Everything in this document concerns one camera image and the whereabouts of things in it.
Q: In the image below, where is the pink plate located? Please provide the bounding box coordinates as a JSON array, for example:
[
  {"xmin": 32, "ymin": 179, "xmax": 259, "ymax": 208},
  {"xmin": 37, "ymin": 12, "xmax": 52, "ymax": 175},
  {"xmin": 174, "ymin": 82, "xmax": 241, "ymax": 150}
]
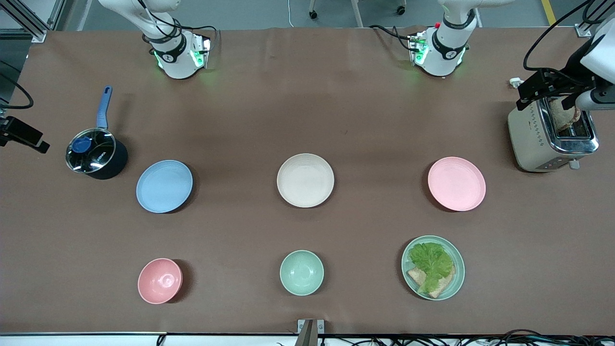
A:
[{"xmin": 428, "ymin": 157, "xmax": 486, "ymax": 212}]

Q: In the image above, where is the blue plate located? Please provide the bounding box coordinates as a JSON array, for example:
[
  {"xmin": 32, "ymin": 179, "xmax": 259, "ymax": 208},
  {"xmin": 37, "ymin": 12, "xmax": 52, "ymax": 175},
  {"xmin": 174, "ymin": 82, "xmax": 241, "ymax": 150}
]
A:
[{"xmin": 136, "ymin": 160, "xmax": 194, "ymax": 213}]

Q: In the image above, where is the bread slice in toaster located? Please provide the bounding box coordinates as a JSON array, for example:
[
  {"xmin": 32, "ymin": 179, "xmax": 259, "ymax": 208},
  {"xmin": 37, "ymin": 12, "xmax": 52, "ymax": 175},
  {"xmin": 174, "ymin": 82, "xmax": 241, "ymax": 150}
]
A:
[{"xmin": 548, "ymin": 96, "xmax": 582, "ymax": 133}]

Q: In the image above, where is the beige steel toaster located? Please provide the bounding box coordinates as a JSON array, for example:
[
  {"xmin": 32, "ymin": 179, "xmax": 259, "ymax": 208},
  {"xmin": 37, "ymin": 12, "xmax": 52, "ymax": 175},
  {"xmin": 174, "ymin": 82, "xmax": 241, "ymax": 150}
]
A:
[{"xmin": 508, "ymin": 86, "xmax": 600, "ymax": 173}]

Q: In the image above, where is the glass lid with blue knob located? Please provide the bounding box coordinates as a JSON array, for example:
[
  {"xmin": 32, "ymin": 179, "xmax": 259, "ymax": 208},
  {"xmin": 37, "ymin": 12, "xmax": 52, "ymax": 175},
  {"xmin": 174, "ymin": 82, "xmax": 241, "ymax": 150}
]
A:
[{"xmin": 66, "ymin": 128, "xmax": 117, "ymax": 173}]

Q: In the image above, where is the pink bowl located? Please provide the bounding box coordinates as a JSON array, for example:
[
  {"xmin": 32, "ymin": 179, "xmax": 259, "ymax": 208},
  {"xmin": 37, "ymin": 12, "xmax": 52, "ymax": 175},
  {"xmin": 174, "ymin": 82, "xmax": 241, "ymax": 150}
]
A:
[{"xmin": 137, "ymin": 258, "xmax": 183, "ymax": 305}]

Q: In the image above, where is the green lettuce leaf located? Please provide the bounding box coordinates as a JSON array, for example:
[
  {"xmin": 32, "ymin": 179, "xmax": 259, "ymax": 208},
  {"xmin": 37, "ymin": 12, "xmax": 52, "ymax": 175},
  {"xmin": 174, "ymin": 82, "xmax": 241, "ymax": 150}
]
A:
[{"xmin": 408, "ymin": 242, "xmax": 455, "ymax": 295}]

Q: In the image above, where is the wheeled chair base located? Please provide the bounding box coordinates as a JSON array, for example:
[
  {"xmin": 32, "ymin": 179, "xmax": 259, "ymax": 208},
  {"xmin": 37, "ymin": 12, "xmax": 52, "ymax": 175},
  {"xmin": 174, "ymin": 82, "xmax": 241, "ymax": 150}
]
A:
[{"xmin": 309, "ymin": 0, "xmax": 407, "ymax": 27}]

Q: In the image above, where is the green plate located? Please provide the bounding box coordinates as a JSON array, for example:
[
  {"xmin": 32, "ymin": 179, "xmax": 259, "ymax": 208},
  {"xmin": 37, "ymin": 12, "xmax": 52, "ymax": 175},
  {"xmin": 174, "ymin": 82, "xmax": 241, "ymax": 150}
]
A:
[{"xmin": 401, "ymin": 235, "xmax": 466, "ymax": 301}]

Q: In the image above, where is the beige plate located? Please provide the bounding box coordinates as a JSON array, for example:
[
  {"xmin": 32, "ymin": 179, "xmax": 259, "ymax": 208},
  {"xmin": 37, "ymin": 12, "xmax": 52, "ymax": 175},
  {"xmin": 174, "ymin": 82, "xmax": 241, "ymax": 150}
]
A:
[{"xmin": 277, "ymin": 153, "xmax": 335, "ymax": 208}]

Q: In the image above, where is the green bowl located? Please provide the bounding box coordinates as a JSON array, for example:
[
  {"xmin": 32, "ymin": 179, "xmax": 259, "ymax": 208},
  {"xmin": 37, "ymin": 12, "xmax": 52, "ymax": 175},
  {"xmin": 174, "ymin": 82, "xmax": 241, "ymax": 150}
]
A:
[{"xmin": 280, "ymin": 250, "xmax": 325, "ymax": 296}]

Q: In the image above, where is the aluminium frame profile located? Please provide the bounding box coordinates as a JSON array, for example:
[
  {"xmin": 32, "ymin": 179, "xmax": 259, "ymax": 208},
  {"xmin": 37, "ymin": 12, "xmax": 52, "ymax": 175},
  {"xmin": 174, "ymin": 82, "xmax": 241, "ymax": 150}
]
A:
[
  {"xmin": 574, "ymin": 0, "xmax": 615, "ymax": 38},
  {"xmin": 0, "ymin": 0, "xmax": 66, "ymax": 44}
]

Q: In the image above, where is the dark saucepan with blue handle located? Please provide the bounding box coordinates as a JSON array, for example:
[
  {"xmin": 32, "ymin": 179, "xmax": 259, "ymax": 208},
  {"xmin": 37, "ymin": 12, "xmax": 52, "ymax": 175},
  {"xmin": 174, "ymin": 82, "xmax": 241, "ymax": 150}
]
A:
[{"xmin": 66, "ymin": 86, "xmax": 129, "ymax": 181}]

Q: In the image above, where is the black left base cable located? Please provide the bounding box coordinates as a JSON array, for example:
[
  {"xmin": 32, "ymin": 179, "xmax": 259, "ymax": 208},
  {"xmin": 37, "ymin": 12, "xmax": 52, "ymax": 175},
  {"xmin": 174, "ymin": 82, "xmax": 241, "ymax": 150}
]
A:
[{"xmin": 369, "ymin": 24, "xmax": 419, "ymax": 51}]

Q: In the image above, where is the black base cable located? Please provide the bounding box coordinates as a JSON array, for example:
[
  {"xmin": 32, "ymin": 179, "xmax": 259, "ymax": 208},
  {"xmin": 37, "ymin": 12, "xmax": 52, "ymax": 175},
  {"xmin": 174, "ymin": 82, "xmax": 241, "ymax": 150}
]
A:
[
  {"xmin": 369, "ymin": 24, "xmax": 419, "ymax": 51},
  {"xmin": 142, "ymin": 23, "xmax": 220, "ymax": 53}
]

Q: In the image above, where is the black right base cable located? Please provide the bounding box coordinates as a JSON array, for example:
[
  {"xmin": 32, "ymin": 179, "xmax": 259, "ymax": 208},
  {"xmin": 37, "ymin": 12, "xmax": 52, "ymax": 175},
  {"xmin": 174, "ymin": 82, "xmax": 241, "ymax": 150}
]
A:
[{"xmin": 142, "ymin": 23, "xmax": 220, "ymax": 53}]

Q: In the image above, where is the black cable bundle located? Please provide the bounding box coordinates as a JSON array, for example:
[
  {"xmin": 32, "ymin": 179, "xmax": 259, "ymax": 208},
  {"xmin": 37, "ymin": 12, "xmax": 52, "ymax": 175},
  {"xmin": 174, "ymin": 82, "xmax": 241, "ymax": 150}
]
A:
[{"xmin": 317, "ymin": 329, "xmax": 615, "ymax": 346}]

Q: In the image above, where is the metal table bracket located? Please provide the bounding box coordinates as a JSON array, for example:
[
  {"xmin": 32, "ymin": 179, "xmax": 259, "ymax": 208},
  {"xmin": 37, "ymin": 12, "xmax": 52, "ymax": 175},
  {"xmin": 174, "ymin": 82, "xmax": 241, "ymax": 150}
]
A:
[{"xmin": 297, "ymin": 319, "xmax": 325, "ymax": 346}]

